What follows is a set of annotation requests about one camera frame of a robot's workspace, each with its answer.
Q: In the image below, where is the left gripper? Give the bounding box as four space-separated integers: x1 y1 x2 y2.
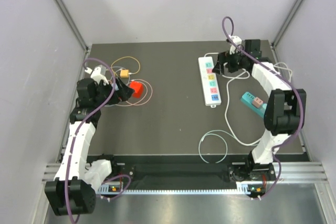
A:
93 76 134 108

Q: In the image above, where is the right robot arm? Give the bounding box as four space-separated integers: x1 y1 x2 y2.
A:
212 36 307 180

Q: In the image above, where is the yellow usb charger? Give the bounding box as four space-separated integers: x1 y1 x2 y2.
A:
120 69 130 78

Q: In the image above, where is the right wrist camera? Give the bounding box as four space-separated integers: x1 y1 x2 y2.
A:
228 35 242 55

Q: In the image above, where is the white power strip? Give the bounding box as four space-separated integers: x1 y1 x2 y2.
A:
198 56 222 108

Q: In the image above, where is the dusty pink plug adapter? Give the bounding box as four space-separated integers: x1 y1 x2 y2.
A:
251 97 264 109

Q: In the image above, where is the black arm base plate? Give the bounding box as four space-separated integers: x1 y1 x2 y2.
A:
113 163 275 182

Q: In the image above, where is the white teal strip cord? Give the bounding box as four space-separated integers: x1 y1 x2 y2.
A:
224 70 260 146

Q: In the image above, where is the aluminium frame post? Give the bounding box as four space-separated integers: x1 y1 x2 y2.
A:
271 0 305 50
54 0 89 52

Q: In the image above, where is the teal power strip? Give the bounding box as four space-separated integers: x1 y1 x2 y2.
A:
240 92 267 118

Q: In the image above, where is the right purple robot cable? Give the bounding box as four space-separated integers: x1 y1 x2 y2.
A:
222 16 305 200

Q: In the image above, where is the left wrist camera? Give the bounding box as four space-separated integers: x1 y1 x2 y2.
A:
85 65 109 85

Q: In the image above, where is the yellow charging cable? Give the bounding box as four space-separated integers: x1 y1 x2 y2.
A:
110 56 141 78

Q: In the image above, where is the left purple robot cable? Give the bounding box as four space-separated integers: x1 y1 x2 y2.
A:
64 58 132 224

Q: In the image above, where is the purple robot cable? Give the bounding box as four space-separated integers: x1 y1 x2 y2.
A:
64 58 132 224
222 16 305 200

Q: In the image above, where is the red cube socket adapter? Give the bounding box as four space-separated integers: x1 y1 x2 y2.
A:
129 81 144 98

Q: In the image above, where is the pink charging cable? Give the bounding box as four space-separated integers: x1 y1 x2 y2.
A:
117 78 153 106

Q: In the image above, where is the grey slotted cable duct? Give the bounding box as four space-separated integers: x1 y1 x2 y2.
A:
97 181 254 195

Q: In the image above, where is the white power strip cord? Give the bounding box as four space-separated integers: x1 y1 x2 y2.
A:
204 52 293 83

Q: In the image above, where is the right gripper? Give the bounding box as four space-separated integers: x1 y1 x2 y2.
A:
212 48 248 76

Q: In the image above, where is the right aluminium frame post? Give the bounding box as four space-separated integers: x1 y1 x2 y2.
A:
271 0 305 50

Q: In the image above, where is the left aluminium frame post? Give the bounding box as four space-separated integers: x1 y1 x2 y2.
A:
54 0 89 52

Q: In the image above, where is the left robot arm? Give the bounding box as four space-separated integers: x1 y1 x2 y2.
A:
45 78 134 221

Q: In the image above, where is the aluminium front rail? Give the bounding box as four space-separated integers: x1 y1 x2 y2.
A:
42 162 328 184

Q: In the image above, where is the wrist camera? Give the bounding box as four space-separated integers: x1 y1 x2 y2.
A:
228 35 242 55
85 65 109 85

